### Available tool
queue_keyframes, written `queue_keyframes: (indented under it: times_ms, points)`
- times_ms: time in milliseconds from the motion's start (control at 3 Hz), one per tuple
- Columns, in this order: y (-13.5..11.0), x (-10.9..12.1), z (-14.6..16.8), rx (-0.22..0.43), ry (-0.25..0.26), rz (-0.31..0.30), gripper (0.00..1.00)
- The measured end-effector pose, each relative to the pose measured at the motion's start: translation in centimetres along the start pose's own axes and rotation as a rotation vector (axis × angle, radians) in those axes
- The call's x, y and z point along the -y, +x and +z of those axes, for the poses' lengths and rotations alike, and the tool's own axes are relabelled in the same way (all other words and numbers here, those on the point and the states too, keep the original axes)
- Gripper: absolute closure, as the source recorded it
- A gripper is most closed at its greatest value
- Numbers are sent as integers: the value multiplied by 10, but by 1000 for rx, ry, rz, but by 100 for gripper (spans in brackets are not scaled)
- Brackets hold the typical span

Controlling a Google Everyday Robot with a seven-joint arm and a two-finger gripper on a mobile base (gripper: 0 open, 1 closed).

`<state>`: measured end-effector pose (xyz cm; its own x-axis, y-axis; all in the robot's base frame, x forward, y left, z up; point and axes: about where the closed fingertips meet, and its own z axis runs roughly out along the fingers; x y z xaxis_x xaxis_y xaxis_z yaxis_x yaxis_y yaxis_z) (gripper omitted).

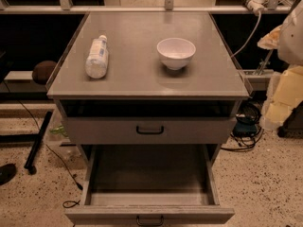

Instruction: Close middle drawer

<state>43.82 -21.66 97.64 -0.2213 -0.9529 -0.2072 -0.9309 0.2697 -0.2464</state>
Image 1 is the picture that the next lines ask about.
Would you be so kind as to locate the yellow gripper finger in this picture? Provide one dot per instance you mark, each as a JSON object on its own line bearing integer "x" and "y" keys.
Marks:
{"x": 270, "y": 40}

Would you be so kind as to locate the grey drawer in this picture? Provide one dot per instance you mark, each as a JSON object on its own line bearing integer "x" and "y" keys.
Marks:
{"x": 149, "y": 186}
{"x": 144, "y": 131}

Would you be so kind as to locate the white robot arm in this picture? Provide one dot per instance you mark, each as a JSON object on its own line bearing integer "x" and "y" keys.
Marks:
{"x": 287, "y": 39}

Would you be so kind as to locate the grey drawer cabinet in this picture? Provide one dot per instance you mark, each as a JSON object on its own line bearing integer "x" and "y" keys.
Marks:
{"x": 136, "y": 83}

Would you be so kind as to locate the grey top drawer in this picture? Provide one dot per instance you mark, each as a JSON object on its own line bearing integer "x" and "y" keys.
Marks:
{"x": 144, "y": 131}

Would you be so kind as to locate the diagonal metal rod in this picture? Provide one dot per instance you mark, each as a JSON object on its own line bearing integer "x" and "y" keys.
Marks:
{"x": 263, "y": 64}

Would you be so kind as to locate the white power strip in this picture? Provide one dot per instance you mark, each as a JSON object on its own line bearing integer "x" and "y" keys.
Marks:
{"x": 256, "y": 6}

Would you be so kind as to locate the blue box on floor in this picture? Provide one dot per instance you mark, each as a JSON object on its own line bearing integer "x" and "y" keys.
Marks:
{"x": 244, "y": 130}

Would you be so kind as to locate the white ceramic bowl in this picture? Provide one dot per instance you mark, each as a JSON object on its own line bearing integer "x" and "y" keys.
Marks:
{"x": 175, "y": 53}

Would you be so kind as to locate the clear plastic water bottle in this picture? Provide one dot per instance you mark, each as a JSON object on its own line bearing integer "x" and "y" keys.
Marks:
{"x": 97, "y": 60}

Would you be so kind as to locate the brown round object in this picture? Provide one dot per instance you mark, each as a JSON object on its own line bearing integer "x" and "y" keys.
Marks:
{"x": 42, "y": 71}

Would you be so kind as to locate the black pole on floor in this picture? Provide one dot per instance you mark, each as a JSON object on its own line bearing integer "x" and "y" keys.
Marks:
{"x": 29, "y": 165}

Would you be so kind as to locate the metal frame rail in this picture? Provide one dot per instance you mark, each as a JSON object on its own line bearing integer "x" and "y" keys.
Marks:
{"x": 142, "y": 8}

